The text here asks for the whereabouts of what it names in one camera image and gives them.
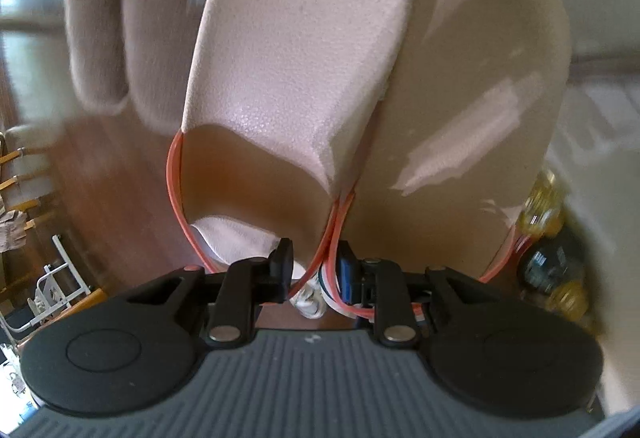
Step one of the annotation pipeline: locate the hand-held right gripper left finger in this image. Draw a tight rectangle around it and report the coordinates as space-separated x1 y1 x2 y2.
127 239 293 348

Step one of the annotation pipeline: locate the striped slide sandal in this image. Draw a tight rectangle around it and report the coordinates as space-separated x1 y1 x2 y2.
167 0 416 279
345 0 573 319

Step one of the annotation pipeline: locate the yellow red-label bottle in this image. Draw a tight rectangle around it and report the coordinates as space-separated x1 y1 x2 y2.
545 283 601 334

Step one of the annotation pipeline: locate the yellow oil bottle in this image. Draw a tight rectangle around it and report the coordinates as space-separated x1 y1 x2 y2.
520 173 566 239

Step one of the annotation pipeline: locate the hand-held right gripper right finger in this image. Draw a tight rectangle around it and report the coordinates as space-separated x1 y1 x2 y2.
339 242 506 348

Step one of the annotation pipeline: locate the white step stool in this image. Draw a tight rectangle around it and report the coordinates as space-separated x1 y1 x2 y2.
0 233 92 335

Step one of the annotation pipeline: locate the dark red-label bottle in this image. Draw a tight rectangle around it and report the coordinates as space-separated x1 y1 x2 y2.
517 238 586 293

